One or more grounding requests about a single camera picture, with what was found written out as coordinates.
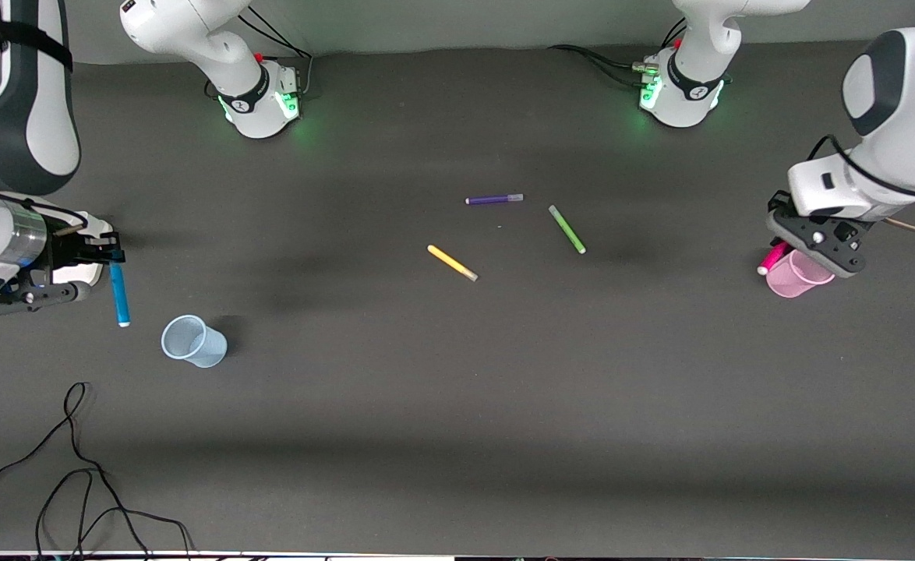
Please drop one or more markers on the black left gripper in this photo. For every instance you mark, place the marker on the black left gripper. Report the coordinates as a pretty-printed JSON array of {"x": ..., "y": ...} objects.
[{"x": 776, "y": 241}]

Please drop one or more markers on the blue marker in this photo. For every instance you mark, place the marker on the blue marker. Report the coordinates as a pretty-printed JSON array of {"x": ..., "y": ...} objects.
[{"x": 120, "y": 300}]

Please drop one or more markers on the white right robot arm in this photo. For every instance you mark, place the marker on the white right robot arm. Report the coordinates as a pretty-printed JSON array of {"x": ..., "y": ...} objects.
[{"x": 37, "y": 117}]

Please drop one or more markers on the translucent blue plastic cup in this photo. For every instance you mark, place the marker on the translucent blue plastic cup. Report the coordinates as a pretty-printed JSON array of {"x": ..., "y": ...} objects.
[{"x": 200, "y": 347}]

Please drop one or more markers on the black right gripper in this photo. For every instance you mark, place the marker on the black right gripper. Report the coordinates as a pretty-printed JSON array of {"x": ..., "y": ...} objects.
[{"x": 68, "y": 249}]

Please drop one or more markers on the purple marker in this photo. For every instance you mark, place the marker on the purple marker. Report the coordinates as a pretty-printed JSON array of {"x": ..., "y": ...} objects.
[{"x": 492, "y": 199}]

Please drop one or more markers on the pink marker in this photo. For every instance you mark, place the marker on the pink marker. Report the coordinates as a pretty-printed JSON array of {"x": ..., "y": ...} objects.
[{"x": 769, "y": 261}]

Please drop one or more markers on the translucent pink plastic cup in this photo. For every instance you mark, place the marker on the translucent pink plastic cup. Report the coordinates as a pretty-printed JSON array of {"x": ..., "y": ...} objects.
[{"x": 796, "y": 280}]

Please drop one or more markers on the green marker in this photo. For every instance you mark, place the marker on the green marker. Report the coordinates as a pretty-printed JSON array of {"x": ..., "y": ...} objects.
[{"x": 567, "y": 229}]

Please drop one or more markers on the yellow marker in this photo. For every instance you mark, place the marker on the yellow marker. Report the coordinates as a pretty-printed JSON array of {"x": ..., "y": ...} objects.
[{"x": 450, "y": 261}]

